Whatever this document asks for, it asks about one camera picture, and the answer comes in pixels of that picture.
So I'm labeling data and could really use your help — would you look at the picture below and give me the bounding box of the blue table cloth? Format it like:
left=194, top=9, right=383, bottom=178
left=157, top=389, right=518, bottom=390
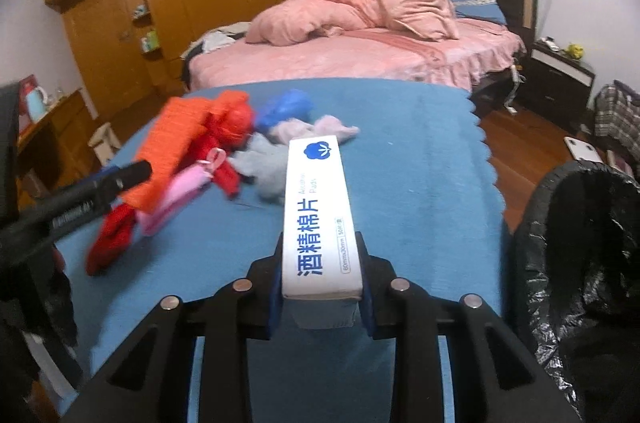
left=42, top=78, right=511, bottom=423

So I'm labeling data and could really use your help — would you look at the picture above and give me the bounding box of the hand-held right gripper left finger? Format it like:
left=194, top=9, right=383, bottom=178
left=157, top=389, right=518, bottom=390
left=60, top=230, right=286, bottom=423

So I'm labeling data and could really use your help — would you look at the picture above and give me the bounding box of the white cardboard box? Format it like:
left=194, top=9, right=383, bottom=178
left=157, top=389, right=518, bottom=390
left=281, top=136, right=364, bottom=330

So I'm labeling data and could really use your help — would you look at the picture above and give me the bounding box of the blue pillow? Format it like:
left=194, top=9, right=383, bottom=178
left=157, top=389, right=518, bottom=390
left=447, top=0, right=508, bottom=25

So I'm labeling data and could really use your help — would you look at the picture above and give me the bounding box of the orange knitted cloth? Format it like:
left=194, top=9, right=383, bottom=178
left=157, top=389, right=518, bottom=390
left=122, top=90, right=248, bottom=209

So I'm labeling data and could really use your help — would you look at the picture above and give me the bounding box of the red knitted cloth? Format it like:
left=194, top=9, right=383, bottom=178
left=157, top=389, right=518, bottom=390
left=85, top=100, right=256, bottom=276

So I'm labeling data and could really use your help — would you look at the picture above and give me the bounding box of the blue glove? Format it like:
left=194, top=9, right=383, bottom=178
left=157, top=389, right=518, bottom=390
left=254, top=89, right=316, bottom=134

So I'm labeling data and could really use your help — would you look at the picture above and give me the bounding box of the light blue kettle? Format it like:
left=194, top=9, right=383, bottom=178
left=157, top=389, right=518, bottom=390
left=25, top=86, right=51, bottom=124

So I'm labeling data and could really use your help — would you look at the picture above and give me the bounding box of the bed with pink sheet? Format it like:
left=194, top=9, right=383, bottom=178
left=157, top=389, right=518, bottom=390
left=186, top=17, right=527, bottom=100

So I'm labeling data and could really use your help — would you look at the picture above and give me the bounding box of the pink duvet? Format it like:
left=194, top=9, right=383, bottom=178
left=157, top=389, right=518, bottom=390
left=245, top=0, right=461, bottom=46

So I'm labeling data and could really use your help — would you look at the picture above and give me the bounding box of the pink fabric pouch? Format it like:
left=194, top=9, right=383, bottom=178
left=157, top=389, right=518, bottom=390
left=137, top=148, right=226, bottom=236

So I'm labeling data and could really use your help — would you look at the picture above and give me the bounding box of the black nightstand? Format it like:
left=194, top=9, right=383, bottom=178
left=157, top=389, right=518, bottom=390
left=515, top=40, right=597, bottom=135

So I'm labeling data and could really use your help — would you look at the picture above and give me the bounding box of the bin with black bag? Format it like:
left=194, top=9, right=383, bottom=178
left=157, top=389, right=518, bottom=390
left=510, top=160, right=640, bottom=423

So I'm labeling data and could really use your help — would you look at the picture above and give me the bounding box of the white bathroom scale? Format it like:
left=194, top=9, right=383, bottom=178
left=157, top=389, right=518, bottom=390
left=564, top=136, right=604, bottom=164

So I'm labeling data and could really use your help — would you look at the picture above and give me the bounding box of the grey fluffy cloth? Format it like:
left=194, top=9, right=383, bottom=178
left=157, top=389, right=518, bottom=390
left=227, top=136, right=291, bottom=204

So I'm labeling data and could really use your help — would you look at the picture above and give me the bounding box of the plaid bag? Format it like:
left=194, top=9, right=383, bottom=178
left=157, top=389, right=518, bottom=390
left=592, top=80, right=640, bottom=154

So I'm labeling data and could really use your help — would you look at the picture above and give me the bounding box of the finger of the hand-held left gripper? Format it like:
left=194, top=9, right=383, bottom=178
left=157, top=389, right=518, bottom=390
left=0, top=159, right=153, bottom=261

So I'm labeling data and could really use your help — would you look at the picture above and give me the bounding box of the wooden side desk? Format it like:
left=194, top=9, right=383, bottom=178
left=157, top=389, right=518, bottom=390
left=15, top=88, right=102, bottom=204

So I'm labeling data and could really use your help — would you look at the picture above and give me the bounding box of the pink fluffy cloth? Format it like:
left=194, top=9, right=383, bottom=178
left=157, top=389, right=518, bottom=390
left=272, top=114, right=361, bottom=146

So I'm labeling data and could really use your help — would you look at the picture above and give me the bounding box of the pile of clothes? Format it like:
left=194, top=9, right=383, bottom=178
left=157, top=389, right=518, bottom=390
left=180, top=22, right=252, bottom=60

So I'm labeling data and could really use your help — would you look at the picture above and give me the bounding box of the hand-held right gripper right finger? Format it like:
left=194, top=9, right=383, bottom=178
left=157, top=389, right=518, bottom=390
left=357, top=238, right=583, bottom=423

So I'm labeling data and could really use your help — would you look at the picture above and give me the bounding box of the small white stool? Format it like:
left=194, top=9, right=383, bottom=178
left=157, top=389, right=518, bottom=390
left=87, top=122, right=121, bottom=165

